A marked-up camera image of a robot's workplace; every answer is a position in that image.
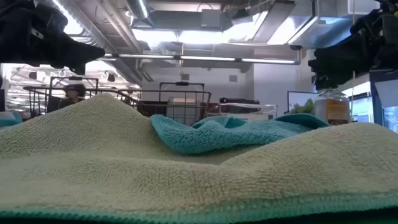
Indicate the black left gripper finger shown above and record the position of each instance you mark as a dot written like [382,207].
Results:
[84,51]
[73,67]

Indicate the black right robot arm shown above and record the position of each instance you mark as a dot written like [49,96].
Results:
[390,4]

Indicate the dark blue post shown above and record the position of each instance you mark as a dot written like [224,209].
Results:
[377,96]

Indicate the white board black frame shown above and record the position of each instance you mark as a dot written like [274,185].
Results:
[295,98]

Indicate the clear spray bottle orange label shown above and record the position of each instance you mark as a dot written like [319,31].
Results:
[332,107]

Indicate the teal microfiber towel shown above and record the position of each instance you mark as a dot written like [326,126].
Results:
[8,119]
[211,137]

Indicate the clear plastic organizer bin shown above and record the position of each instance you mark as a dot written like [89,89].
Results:
[248,110]

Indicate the person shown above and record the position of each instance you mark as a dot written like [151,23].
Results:
[73,95]

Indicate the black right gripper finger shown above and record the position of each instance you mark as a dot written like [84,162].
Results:
[339,62]

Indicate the silver ceiling air duct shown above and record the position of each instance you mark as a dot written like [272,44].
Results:
[93,34]

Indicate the long ceiling tube light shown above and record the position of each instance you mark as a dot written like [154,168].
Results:
[205,58]

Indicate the large yellow microfiber towel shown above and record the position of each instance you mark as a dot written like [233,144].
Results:
[124,168]

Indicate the green artificial plant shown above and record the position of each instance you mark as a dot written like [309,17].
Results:
[303,107]

